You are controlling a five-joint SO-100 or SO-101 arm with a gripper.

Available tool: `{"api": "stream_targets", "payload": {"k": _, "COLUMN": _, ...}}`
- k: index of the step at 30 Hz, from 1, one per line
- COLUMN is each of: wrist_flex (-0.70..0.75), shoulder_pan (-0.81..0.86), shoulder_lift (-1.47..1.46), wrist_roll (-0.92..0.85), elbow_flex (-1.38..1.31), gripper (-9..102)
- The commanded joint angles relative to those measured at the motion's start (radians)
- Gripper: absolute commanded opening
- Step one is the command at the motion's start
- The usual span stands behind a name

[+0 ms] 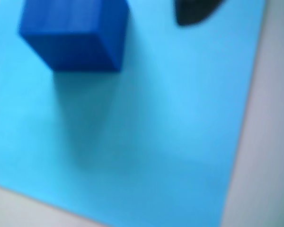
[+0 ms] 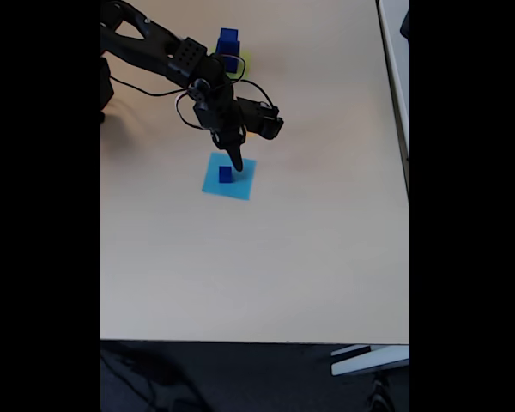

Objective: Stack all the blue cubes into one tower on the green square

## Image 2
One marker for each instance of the tiny blue cube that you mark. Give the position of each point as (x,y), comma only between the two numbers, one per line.
(225,174)

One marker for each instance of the small blue cube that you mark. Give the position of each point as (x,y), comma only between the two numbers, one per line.
(229,34)

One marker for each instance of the orange paper square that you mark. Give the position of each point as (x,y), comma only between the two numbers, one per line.
(250,134)

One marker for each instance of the light blue paper square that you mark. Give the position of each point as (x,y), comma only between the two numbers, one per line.
(240,189)

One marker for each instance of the green paper square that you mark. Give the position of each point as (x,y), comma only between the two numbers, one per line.
(245,64)

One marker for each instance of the large blue cube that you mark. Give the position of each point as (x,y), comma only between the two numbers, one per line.
(232,48)

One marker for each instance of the white side table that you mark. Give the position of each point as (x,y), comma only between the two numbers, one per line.
(395,64)

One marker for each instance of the dark blue object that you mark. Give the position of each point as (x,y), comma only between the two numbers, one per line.
(406,26)

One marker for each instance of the white table leg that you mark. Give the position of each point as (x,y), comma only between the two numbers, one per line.
(369,362)

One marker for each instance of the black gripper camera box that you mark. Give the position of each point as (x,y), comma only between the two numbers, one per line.
(266,122)

